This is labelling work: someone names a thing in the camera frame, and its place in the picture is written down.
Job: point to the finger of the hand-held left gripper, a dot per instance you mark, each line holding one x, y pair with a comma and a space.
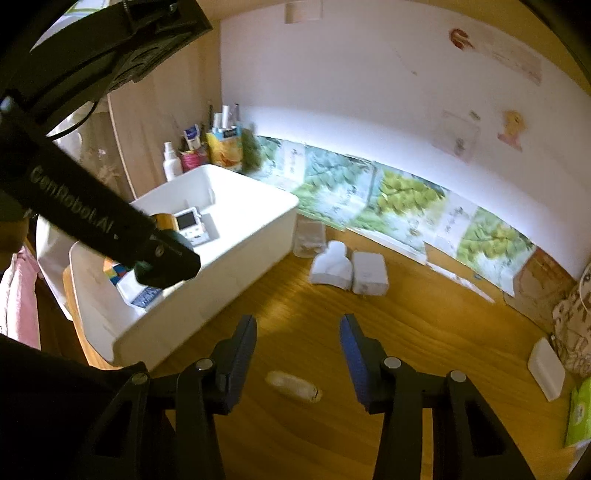
171, 261

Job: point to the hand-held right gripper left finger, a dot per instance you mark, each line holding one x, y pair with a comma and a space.
240, 364

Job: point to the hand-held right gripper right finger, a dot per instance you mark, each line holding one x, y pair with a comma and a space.
355, 364

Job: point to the cream round compact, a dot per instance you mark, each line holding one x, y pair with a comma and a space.
293, 386

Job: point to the white plastic storage bin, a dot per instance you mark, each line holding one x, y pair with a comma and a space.
249, 221

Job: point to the clear plastic box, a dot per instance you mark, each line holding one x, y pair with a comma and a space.
309, 237

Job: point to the white lace cloth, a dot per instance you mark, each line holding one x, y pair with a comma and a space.
99, 166

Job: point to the white handheld game console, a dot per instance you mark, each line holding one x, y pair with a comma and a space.
191, 226

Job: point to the colourful puzzle cube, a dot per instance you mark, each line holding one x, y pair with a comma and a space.
115, 273

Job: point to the white wrapped block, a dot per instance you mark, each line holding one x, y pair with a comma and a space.
369, 274

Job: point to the white spray bottle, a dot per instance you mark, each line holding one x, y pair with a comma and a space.
171, 164

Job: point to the pink can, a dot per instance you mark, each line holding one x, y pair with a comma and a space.
194, 160

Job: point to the pink cloth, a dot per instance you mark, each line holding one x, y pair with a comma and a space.
21, 295

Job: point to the yellow snack bag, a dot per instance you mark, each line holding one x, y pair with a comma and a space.
225, 150

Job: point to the wooden shelf unit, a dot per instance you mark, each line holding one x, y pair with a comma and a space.
166, 106

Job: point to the blue white tube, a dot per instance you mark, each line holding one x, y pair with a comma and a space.
193, 136

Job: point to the green plant sprig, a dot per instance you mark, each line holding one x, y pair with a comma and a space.
252, 152

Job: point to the white rectangular box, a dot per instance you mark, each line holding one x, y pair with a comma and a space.
547, 369

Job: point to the brown carton with red print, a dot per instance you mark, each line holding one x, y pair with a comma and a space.
540, 286

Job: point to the patterned paper bag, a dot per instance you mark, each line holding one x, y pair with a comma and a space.
575, 332

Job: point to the green wipes packet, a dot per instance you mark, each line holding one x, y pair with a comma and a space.
581, 415

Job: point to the translucent paper with drawing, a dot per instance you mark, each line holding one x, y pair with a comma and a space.
457, 136

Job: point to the green fruit wall poster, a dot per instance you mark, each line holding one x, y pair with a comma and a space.
397, 198

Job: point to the yellow duck wall sticker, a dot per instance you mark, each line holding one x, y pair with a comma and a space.
512, 129

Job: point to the red wall sticker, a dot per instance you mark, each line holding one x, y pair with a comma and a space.
461, 39

